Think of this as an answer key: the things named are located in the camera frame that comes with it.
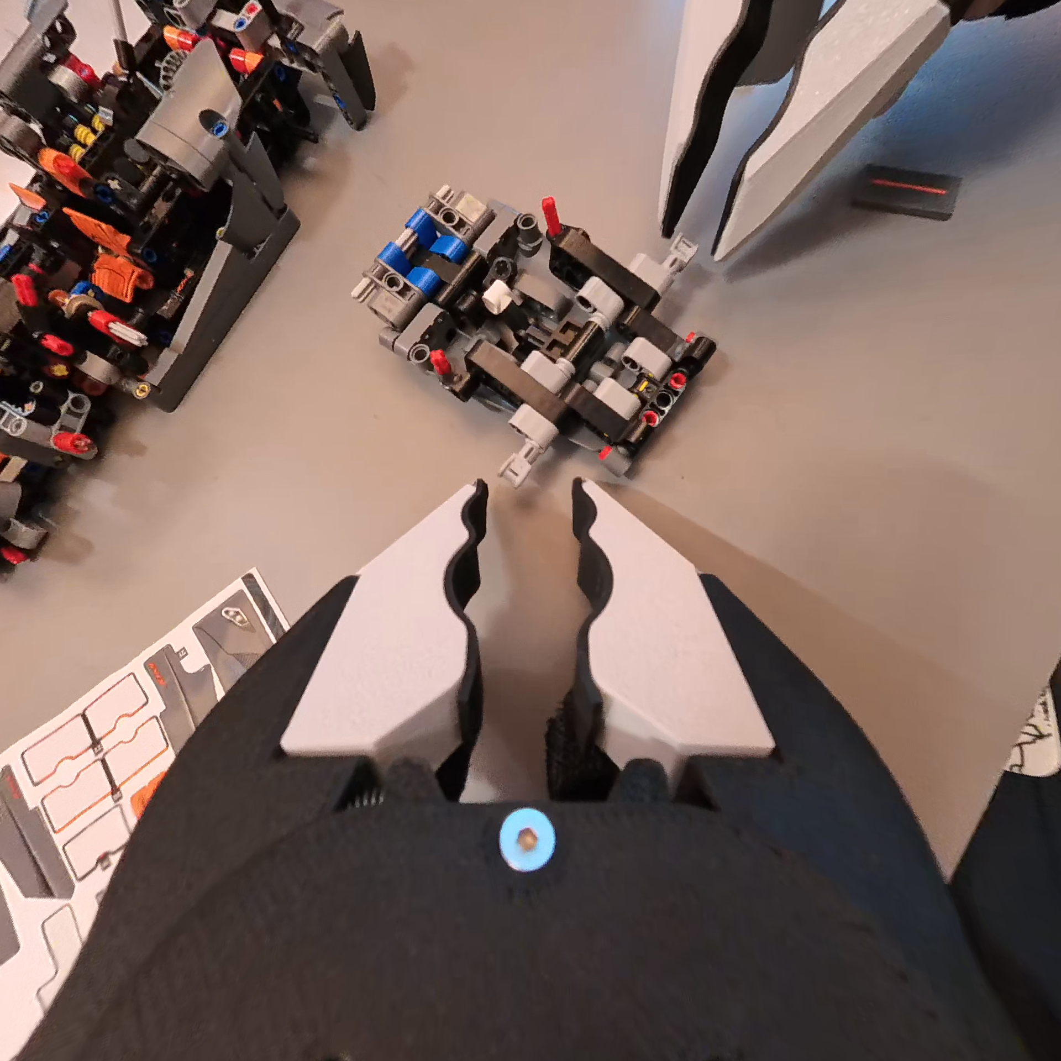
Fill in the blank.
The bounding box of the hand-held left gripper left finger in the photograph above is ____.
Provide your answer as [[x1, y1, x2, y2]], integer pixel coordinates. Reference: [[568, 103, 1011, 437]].
[[280, 479, 490, 801]]

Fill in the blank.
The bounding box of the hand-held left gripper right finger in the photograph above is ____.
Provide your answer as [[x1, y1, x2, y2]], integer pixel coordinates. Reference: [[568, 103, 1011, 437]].
[[545, 476, 776, 801]]

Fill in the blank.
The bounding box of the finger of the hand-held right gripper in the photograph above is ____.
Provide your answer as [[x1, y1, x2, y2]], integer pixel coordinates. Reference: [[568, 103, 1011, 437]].
[[713, 0, 953, 262], [659, 0, 817, 241]]

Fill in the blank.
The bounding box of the small lego car subassembly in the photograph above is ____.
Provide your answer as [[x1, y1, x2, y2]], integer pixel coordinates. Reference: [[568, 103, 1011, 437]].
[[352, 186, 718, 489]]

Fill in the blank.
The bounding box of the dark grey red-striped lego tile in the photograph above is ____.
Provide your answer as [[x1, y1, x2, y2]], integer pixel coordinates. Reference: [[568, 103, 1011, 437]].
[[852, 163, 964, 222]]

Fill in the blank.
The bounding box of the lego sticker sheet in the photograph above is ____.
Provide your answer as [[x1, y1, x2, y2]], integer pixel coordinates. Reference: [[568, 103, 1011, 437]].
[[0, 568, 291, 1061]]

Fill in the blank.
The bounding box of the large lego car chassis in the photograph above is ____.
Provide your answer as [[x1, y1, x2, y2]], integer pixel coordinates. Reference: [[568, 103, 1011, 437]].
[[0, 0, 378, 569]]

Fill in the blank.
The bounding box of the person's dark green shirt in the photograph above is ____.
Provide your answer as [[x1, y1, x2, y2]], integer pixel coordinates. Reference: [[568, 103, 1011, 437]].
[[949, 655, 1061, 1061]]

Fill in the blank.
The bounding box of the white lanyard badge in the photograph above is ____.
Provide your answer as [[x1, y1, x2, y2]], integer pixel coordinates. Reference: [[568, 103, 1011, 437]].
[[1007, 684, 1061, 776]]

